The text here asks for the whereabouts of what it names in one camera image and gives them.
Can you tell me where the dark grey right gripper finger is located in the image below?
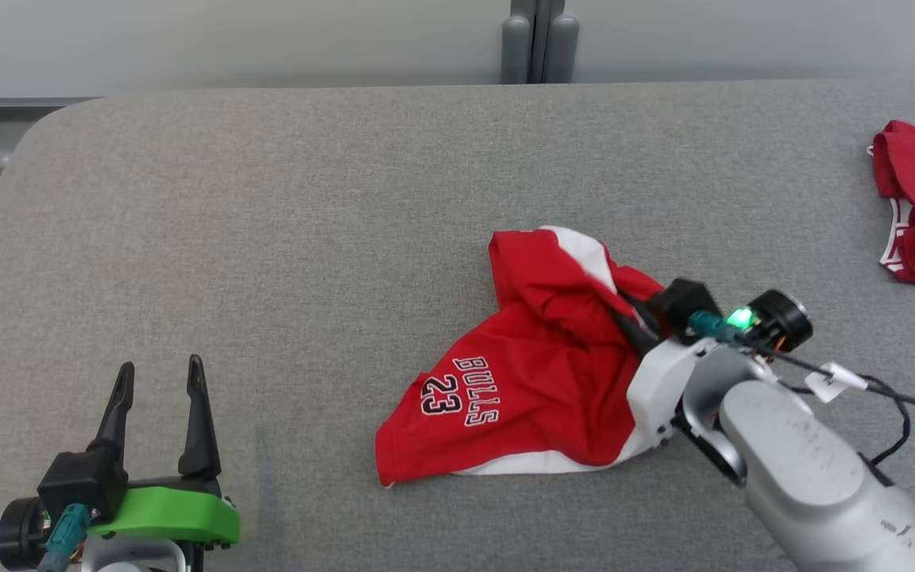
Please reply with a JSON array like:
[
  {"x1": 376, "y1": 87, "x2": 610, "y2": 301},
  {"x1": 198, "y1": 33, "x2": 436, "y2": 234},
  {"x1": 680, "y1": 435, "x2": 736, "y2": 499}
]
[
  {"x1": 611, "y1": 310, "x2": 663, "y2": 357},
  {"x1": 619, "y1": 290, "x2": 661, "y2": 330}
]

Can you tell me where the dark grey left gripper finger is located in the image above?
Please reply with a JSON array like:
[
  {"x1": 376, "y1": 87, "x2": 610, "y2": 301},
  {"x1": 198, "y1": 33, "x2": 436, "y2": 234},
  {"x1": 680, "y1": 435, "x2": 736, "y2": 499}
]
[
  {"x1": 91, "y1": 361, "x2": 136, "y2": 462},
  {"x1": 178, "y1": 354, "x2": 222, "y2": 478}
]

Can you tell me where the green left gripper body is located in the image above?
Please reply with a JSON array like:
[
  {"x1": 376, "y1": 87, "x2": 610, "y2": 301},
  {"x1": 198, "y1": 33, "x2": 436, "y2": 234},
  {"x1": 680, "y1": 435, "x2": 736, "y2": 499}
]
[{"x1": 86, "y1": 475, "x2": 241, "y2": 549}]

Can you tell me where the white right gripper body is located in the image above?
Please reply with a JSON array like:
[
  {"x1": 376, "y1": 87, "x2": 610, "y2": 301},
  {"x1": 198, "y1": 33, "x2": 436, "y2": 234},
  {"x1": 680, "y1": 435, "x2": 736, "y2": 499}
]
[{"x1": 627, "y1": 337, "x2": 752, "y2": 447}]

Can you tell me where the black round right gripper motor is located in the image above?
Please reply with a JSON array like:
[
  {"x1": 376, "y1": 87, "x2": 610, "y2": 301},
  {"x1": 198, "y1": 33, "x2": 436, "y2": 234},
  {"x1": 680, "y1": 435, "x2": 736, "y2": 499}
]
[{"x1": 746, "y1": 289, "x2": 813, "y2": 356}]

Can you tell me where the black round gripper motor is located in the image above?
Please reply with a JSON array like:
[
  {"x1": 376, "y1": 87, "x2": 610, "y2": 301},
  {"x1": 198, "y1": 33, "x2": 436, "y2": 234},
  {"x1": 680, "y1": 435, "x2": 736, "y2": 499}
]
[
  {"x1": 0, "y1": 497, "x2": 49, "y2": 570},
  {"x1": 746, "y1": 289, "x2": 813, "y2": 356}
]

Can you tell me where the black round left gripper motor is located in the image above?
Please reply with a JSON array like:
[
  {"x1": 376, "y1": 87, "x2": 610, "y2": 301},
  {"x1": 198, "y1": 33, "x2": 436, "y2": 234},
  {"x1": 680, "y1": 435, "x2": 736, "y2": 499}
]
[{"x1": 0, "y1": 497, "x2": 49, "y2": 570}]

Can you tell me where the right black cable teal plug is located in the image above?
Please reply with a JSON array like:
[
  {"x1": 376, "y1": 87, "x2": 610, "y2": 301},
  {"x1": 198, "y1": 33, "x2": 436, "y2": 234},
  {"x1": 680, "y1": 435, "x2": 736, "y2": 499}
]
[{"x1": 688, "y1": 310, "x2": 915, "y2": 470}]

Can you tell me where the black cable teal plug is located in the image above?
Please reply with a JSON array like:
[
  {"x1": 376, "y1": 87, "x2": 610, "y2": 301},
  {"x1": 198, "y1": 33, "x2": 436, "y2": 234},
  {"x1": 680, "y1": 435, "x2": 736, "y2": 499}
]
[
  {"x1": 35, "y1": 503, "x2": 93, "y2": 572},
  {"x1": 688, "y1": 310, "x2": 915, "y2": 470}
]

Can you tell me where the left black cable teal plug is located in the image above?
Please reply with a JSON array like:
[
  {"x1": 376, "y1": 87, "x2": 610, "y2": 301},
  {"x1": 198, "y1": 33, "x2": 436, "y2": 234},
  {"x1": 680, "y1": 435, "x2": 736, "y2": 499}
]
[{"x1": 35, "y1": 503, "x2": 93, "y2": 572}]

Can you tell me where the white cable label tag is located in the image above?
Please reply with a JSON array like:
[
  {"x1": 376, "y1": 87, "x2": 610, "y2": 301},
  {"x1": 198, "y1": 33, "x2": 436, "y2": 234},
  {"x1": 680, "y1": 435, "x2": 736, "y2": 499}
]
[{"x1": 804, "y1": 362, "x2": 869, "y2": 403}]

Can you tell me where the grey double wall post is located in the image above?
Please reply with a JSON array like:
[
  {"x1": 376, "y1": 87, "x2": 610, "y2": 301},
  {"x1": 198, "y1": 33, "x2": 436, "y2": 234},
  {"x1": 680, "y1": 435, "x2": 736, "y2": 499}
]
[{"x1": 501, "y1": 0, "x2": 581, "y2": 85}]

